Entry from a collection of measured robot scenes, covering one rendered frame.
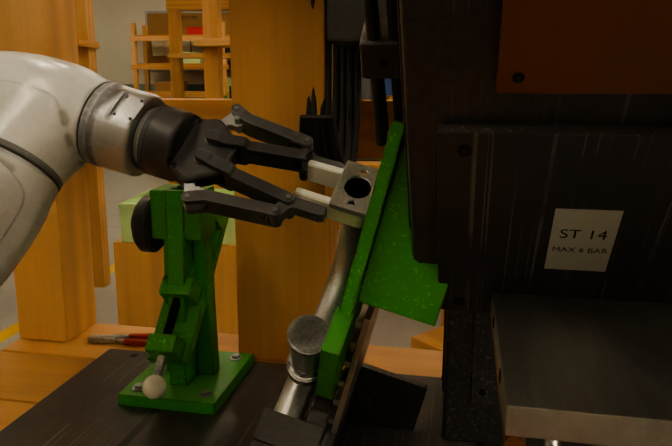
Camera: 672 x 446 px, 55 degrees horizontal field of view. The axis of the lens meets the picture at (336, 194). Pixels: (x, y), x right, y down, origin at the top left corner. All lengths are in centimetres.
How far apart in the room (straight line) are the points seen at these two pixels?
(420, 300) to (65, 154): 38
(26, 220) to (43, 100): 12
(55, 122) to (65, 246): 47
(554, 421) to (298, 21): 67
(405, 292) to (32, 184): 37
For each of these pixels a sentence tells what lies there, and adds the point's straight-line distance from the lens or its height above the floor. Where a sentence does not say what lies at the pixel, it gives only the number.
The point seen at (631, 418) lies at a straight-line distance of 39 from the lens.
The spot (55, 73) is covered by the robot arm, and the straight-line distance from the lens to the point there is 71.
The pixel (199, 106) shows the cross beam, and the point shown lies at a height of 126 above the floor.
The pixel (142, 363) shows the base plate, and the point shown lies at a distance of 100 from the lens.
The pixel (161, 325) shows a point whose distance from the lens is 86.
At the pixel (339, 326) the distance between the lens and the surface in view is 55.
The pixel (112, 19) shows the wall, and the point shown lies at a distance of 1178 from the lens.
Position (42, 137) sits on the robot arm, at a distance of 69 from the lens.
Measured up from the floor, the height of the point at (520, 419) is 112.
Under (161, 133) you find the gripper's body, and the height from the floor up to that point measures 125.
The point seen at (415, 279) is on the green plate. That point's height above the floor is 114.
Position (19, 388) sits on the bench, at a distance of 104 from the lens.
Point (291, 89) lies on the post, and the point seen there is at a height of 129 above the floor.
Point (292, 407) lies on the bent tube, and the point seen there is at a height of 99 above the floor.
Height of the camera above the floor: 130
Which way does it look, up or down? 10 degrees down
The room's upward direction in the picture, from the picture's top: straight up
